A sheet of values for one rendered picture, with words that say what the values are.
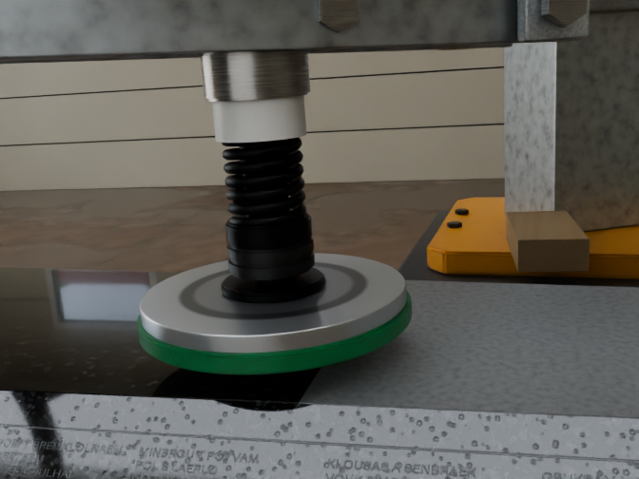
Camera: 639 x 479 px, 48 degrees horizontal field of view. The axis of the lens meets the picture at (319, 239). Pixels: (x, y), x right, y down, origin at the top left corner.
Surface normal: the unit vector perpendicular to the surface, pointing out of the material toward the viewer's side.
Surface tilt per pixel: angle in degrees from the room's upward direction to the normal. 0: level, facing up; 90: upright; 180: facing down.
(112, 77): 90
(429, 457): 45
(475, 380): 0
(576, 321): 0
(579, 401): 0
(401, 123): 90
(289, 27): 90
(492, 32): 90
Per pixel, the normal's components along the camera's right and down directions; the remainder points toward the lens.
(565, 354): -0.07, -0.97
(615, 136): 0.22, 0.22
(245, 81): -0.08, 0.24
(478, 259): -0.30, 0.24
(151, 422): -0.20, -0.51
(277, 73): 0.48, 0.18
